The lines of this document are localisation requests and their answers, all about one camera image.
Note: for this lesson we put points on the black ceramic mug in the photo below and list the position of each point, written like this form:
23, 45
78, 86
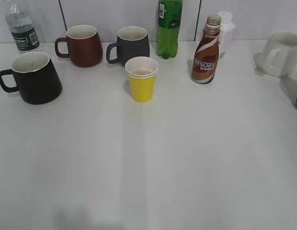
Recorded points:
36, 78

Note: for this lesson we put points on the dark grey ceramic mug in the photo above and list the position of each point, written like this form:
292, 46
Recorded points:
131, 42

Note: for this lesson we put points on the green soda bottle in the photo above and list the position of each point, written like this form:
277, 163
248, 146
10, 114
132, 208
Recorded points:
169, 21

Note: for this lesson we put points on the yellow paper cup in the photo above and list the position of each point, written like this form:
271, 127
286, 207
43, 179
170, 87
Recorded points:
142, 73

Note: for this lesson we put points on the white ceramic mug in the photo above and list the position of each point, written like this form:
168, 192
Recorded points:
279, 56

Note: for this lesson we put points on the brown Nescafe coffee bottle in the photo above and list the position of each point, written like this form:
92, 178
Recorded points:
207, 53

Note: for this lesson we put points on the white plastic bottle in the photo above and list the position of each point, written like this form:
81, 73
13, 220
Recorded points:
226, 31

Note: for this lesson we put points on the dark red ceramic mug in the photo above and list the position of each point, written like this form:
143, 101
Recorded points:
84, 46

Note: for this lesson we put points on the clear water bottle green label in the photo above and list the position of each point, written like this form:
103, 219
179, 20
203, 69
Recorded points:
21, 26

